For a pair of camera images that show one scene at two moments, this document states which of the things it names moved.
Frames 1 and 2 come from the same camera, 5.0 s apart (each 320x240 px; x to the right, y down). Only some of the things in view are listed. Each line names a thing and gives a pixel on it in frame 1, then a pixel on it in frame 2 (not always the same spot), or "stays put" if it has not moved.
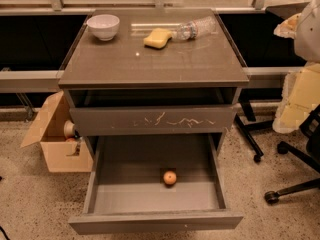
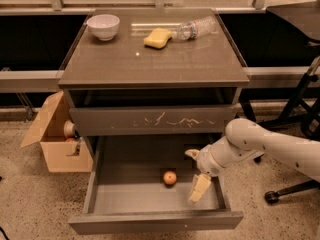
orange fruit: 170,177 stays put
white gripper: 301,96 → 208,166
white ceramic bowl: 104,26 stays put
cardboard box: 61,155 stays put
